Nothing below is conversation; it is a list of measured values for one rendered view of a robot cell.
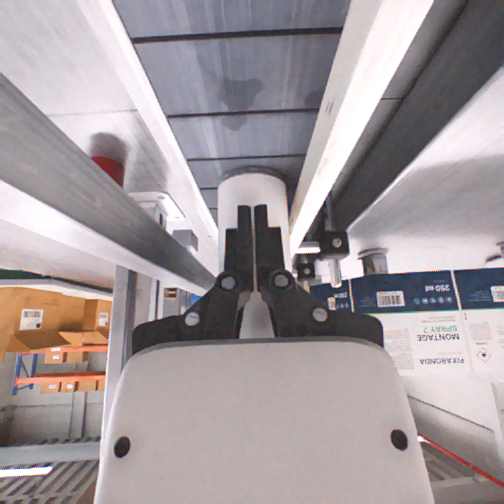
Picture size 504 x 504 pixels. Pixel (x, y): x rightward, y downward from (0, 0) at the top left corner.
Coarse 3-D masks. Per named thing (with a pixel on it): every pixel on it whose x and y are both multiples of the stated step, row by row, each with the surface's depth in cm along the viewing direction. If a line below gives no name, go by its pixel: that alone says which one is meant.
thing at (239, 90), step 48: (144, 0) 8; (192, 0) 8; (240, 0) 8; (288, 0) 8; (336, 0) 8; (144, 48) 10; (192, 48) 10; (240, 48) 10; (288, 48) 10; (336, 48) 10; (192, 96) 12; (240, 96) 12; (288, 96) 12; (192, 144) 15; (240, 144) 16; (288, 144) 16; (288, 192) 22
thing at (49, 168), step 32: (0, 96) 3; (0, 128) 3; (32, 128) 4; (0, 160) 3; (32, 160) 4; (64, 160) 4; (0, 192) 3; (32, 192) 4; (64, 192) 4; (96, 192) 5; (32, 224) 5; (64, 224) 5; (96, 224) 5; (128, 224) 6; (128, 256) 7; (160, 256) 8; (192, 256) 13; (192, 288) 14
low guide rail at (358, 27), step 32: (352, 0) 7; (384, 0) 6; (416, 0) 6; (352, 32) 7; (384, 32) 6; (352, 64) 7; (384, 64) 7; (352, 96) 8; (320, 128) 11; (352, 128) 9; (320, 160) 11; (320, 192) 14
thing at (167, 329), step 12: (144, 324) 12; (156, 324) 12; (168, 324) 12; (132, 336) 11; (144, 336) 11; (156, 336) 11; (168, 336) 11; (180, 336) 11; (132, 348) 11; (144, 348) 11
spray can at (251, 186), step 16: (224, 176) 19; (240, 176) 18; (256, 176) 18; (272, 176) 18; (224, 192) 18; (240, 192) 18; (256, 192) 17; (272, 192) 18; (224, 208) 18; (272, 208) 17; (224, 224) 18; (272, 224) 17; (288, 224) 19; (224, 240) 18; (288, 240) 18; (288, 256) 18; (256, 288) 16; (256, 304) 16; (256, 320) 15; (240, 336) 15; (256, 336) 15; (272, 336) 15
